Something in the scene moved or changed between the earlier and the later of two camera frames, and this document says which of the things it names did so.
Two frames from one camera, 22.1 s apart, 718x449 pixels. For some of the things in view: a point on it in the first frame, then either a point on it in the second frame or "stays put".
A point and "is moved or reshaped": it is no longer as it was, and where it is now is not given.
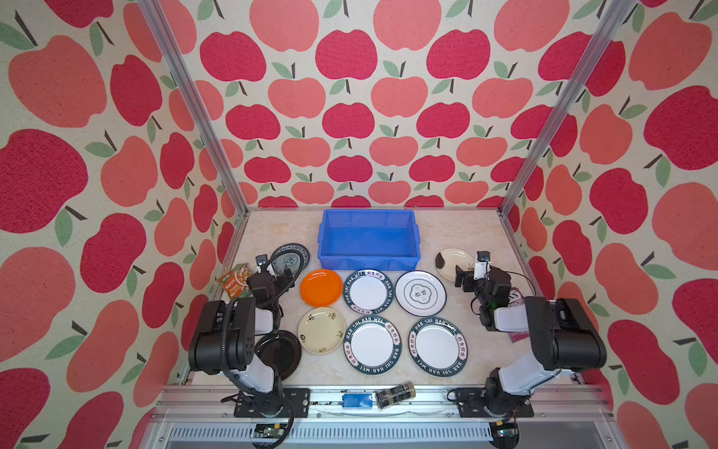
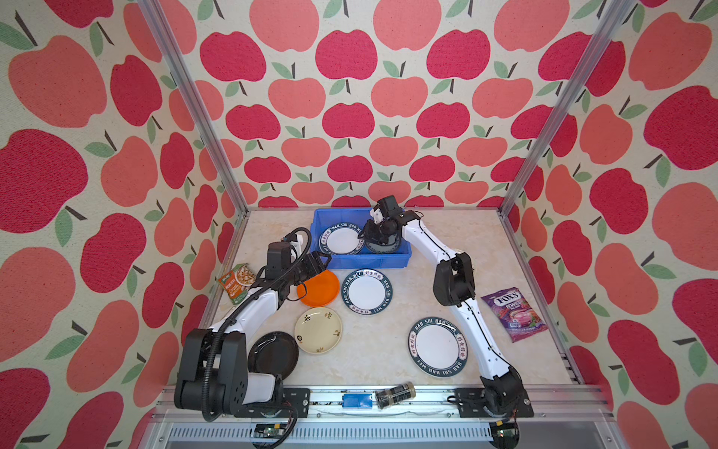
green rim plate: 372,345 -> 341,238
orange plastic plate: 321,288 stays put
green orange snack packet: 235,282 stays put
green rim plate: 367,291 stays put
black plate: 282,352 stays put
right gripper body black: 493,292 -> 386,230
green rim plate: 437,346 stays put
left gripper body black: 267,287 -> 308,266
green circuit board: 269,430 stays put
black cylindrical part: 395,395 stays put
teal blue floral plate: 292,255 is moved or reshaped
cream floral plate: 322,330 stays put
